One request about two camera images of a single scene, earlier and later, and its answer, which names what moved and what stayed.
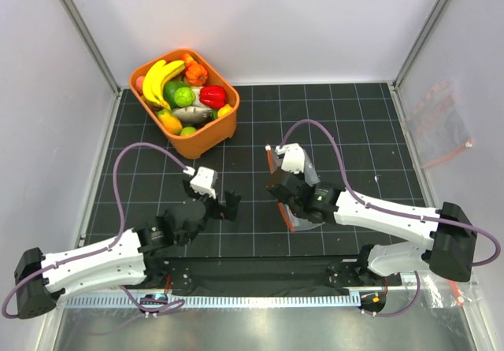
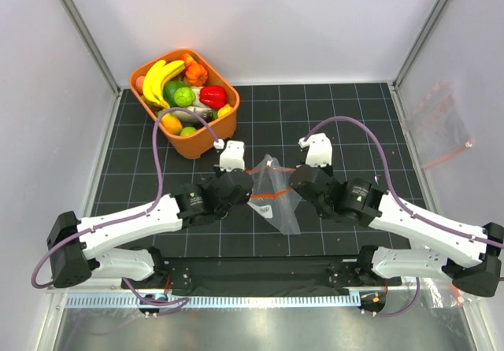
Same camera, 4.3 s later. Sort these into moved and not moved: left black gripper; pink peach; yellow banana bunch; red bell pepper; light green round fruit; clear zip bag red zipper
Moved: clear zip bag red zipper; left black gripper
Not moved: pink peach; light green round fruit; yellow banana bunch; red bell pepper
